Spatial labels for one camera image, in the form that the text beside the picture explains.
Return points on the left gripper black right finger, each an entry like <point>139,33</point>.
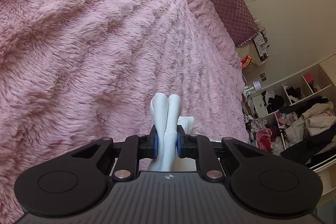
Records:
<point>257,180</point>

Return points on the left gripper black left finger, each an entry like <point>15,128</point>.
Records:
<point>79,180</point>

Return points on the red snack bag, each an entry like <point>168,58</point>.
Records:
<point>246,61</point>

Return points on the white shelf unit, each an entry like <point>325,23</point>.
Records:
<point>317,80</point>

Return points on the pile of clothes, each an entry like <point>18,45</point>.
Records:
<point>303,132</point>

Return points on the pink fluffy blanket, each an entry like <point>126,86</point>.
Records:
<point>73,71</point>

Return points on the light grey sweatshirt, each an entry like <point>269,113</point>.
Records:
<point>166,129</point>

